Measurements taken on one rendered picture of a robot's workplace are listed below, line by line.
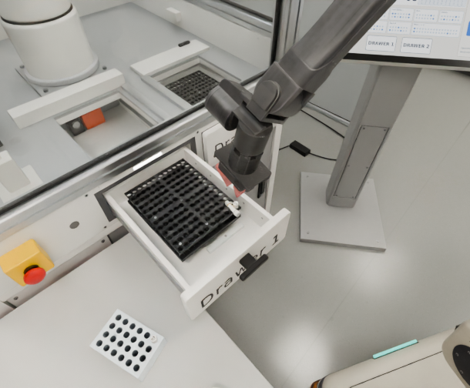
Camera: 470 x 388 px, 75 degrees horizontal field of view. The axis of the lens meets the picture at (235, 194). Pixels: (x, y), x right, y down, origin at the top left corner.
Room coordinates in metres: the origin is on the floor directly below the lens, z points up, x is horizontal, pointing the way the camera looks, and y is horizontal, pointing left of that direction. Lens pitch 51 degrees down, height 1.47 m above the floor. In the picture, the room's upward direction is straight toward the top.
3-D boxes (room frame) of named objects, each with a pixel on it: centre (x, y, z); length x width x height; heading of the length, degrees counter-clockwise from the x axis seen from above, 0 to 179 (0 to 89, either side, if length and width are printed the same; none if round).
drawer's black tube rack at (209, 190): (0.45, 0.13, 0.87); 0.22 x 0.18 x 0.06; 43
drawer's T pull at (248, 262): (0.28, -0.03, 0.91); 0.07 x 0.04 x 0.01; 133
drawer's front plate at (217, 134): (0.75, -0.02, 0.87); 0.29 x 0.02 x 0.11; 133
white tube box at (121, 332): (0.16, 0.22, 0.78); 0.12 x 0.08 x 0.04; 62
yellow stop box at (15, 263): (0.30, 0.44, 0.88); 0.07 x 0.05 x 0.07; 133
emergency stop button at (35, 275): (0.27, 0.41, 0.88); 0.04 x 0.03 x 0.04; 133
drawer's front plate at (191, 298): (0.30, -0.01, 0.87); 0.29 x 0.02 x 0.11; 133
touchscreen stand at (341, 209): (1.08, -0.61, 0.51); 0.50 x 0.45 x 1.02; 172
